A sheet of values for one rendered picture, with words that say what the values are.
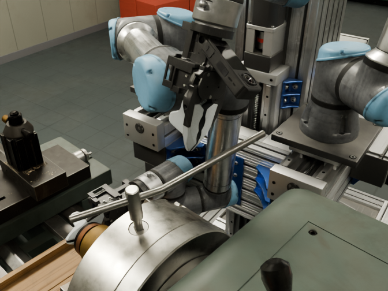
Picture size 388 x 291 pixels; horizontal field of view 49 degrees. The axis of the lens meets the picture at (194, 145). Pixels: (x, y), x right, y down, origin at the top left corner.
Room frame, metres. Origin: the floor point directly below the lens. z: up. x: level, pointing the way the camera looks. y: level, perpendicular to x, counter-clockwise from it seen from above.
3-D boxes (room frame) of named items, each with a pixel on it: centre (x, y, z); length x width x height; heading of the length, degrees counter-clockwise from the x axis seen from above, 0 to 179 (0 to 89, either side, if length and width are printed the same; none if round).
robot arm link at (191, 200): (0.87, 0.04, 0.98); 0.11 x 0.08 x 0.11; 108
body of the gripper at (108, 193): (0.76, 0.18, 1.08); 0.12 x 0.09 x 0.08; 136
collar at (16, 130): (1.01, 0.49, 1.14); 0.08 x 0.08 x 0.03
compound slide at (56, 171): (1.00, 0.47, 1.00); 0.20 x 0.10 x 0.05; 47
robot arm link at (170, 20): (1.25, 0.05, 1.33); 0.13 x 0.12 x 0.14; 108
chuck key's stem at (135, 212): (0.51, 0.09, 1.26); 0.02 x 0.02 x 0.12
